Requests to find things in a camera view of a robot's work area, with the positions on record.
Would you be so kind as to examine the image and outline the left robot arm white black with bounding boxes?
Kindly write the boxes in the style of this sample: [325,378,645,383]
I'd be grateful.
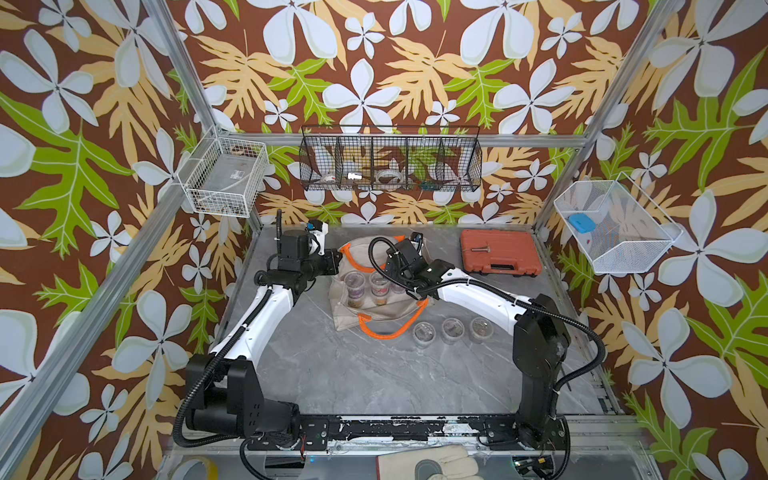
[172,220,343,449]

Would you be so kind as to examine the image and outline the white wire basket left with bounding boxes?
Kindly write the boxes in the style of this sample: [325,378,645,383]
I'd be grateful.
[177,129,269,218]

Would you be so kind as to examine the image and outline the black wire basket rear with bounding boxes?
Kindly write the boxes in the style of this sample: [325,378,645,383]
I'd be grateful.
[297,124,483,192]

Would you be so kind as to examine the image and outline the blue object in basket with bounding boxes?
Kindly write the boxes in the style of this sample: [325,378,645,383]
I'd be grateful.
[567,212,597,235]

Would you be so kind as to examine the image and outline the white mesh basket right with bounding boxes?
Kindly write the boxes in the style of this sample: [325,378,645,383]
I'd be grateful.
[554,173,683,275]

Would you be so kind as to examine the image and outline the beige work glove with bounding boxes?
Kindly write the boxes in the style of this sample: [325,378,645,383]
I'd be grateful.
[376,445,481,480]

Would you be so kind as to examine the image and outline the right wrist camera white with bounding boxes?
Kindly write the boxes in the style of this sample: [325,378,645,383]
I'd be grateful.
[409,232,424,255]

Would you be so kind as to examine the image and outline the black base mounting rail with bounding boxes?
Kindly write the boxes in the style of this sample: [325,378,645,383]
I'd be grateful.
[287,413,570,453]

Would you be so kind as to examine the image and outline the beige canvas bag orange handles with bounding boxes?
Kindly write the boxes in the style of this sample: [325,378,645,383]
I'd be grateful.
[329,237,430,341]

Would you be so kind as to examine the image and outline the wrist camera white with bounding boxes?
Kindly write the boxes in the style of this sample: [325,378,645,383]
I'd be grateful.
[409,232,424,255]
[306,219,329,256]

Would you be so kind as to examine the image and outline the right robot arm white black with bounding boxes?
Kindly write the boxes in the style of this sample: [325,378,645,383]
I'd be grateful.
[368,233,607,448]

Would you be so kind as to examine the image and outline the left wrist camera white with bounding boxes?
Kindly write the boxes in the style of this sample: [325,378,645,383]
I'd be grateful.
[306,219,329,256]

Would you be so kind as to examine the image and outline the red plastic tool case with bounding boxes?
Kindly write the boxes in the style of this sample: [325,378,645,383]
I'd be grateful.
[460,229,543,277]

